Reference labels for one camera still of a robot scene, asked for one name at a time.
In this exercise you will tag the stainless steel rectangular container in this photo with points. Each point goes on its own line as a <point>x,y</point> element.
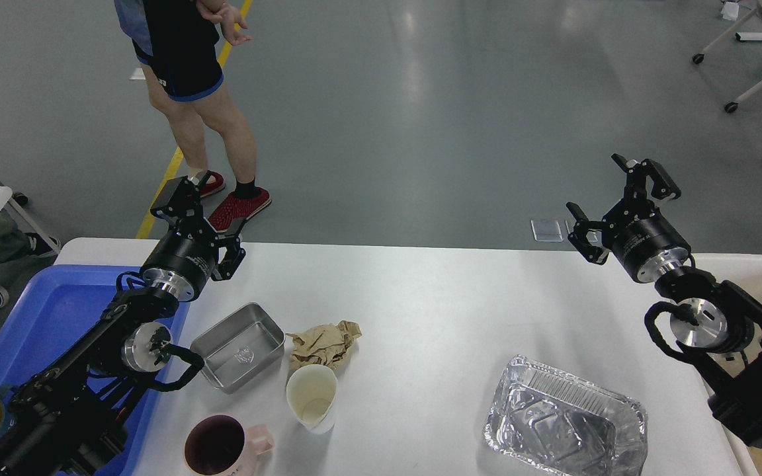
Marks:
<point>239,347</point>

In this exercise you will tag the crumpled brown paper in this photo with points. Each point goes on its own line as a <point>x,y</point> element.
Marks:
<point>328,345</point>

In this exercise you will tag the pink home mug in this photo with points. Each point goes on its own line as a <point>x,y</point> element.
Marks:
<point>221,445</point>

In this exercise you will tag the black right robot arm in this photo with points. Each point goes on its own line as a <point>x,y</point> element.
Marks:
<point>714,326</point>

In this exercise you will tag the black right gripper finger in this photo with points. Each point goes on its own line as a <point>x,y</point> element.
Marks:
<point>579,236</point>
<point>638,173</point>

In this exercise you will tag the standing person in shorts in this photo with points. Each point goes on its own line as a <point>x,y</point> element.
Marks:
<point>174,42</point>

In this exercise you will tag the blue plastic tray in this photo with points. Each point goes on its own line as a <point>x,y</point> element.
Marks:
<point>57,307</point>

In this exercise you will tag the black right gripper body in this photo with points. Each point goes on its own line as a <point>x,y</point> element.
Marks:
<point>643,241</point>

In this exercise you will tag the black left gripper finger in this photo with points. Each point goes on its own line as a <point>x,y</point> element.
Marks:
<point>234,252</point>
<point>179,199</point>

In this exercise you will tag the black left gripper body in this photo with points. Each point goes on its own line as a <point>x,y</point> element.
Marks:
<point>185,259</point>

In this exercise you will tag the white paper cup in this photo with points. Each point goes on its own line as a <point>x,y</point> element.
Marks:
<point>311,394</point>

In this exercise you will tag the aluminium foil tray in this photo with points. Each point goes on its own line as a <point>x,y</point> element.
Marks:
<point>552,422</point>

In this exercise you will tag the left floor outlet plate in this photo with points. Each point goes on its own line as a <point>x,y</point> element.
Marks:
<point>547,230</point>

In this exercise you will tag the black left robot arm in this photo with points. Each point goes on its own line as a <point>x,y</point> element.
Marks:
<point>70,417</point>

